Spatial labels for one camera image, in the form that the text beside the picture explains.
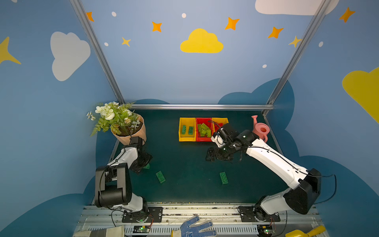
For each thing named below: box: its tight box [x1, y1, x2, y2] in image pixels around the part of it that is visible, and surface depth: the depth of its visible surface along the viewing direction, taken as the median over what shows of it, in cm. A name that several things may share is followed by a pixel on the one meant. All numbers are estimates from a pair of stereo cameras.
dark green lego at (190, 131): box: [188, 126, 194, 135], surface depth 110 cm
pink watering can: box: [251, 115, 270, 143], surface depth 98 cm
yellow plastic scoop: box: [285, 225, 326, 237], surface depth 70 cm
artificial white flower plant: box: [86, 101, 141, 137], surface depth 82 cm
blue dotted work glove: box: [173, 215, 217, 237], surface depth 72 cm
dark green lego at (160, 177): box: [155, 170, 166, 184], surface depth 88 cm
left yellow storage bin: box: [178, 117, 197, 142], surface depth 109 cm
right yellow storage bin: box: [211, 117, 229, 131], surface depth 110 cm
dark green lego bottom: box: [219, 171, 229, 185], surface depth 88 cm
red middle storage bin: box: [195, 117, 213, 143], surface depth 108 cm
